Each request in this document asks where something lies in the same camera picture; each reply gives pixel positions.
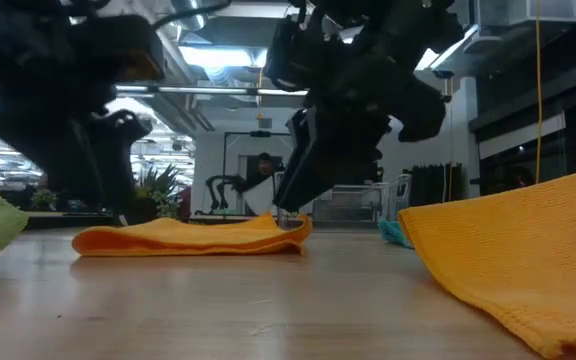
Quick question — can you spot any teal microfiber towel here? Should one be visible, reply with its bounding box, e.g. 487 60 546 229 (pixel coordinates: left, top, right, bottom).
377 218 415 250

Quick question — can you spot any clear plastic bin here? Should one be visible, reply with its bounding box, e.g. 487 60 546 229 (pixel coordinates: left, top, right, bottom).
276 172 414 232

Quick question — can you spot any black aluminium table frame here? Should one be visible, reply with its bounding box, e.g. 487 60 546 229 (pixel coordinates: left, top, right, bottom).
23 209 269 231

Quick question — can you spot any potted succulent plant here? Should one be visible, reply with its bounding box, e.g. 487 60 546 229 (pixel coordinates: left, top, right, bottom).
120 163 185 227

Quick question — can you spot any white panel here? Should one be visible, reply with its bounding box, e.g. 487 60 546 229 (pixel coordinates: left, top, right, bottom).
241 177 277 216

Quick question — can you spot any person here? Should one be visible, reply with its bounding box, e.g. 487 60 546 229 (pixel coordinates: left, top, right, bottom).
240 151 285 194

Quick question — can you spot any orange microfiber towel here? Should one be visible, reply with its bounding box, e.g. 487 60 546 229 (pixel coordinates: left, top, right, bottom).
397 163 576 360
71 212 314 258

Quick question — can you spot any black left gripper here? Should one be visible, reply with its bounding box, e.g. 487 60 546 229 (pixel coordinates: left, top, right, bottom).
0 79 154 214

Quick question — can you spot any white air conditioning unit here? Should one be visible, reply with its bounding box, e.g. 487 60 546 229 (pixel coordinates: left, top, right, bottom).
462 0 576 55

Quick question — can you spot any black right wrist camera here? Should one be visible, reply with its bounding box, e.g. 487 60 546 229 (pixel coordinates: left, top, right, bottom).
264 17 319 92

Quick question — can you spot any long ceiling light tube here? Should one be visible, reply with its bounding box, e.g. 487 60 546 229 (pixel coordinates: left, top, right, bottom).
115 83 309 97

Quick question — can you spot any black background station frame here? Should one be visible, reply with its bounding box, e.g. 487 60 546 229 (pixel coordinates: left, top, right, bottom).
221 129 297 216

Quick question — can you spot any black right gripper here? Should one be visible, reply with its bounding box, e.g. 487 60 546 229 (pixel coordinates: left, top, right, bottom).
273 48 448 212

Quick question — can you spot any black cabinet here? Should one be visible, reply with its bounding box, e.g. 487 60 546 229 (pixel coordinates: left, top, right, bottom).
402 162 465 207

